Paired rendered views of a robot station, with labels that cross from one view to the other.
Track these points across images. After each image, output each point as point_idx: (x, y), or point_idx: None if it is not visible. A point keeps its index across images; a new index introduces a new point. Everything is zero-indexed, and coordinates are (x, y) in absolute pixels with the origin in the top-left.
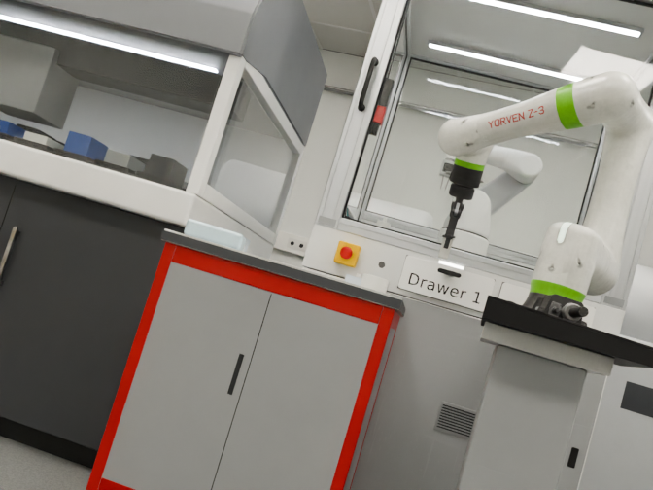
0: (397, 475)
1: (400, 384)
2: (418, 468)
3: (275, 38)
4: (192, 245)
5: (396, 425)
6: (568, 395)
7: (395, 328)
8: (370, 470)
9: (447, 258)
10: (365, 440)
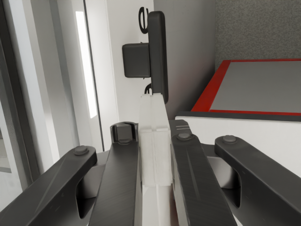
0: (208, 23)
1: (191, 59)
2: (206, 4)
3: None
4: None
5: (200, 43)
6: None
7: (255, 111)
8: (208, 52)
9: (161, 95)
10: (205, 70)
